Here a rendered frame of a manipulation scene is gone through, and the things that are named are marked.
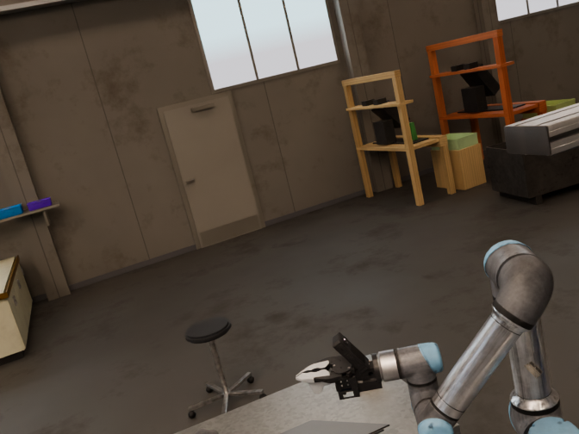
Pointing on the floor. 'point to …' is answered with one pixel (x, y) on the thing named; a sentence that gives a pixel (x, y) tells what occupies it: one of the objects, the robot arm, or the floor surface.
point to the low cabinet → (13, 311)
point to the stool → (205, 331)
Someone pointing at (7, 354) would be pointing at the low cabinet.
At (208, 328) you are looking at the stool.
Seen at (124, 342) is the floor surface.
